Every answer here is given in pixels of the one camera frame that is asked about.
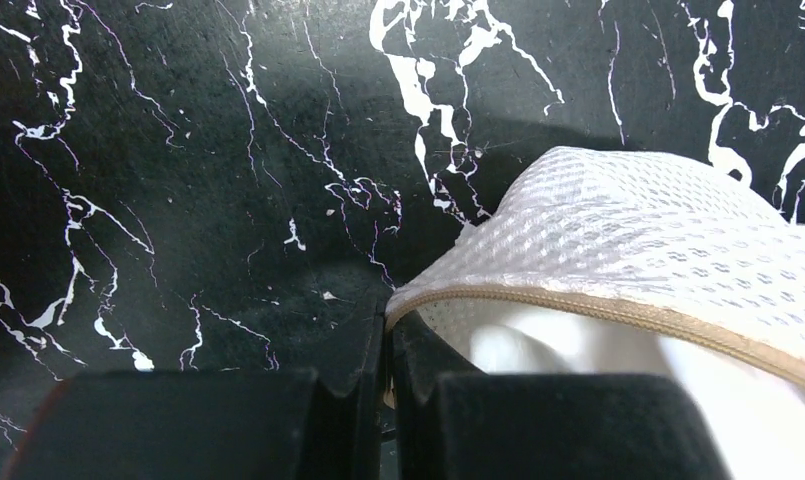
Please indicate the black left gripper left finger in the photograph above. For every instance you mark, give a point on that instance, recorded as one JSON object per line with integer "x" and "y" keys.
{"x": 318, "y": 421}

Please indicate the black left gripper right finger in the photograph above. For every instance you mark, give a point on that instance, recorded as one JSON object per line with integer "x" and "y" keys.
{"x": 455, "y": 422}

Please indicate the white mesh bag beige trim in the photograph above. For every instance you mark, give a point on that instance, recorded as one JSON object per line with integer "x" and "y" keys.
{"x": 652, "y": 240}

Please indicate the plain white bra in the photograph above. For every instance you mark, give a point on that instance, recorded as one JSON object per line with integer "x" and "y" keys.
{"x": 756, "y": 419}

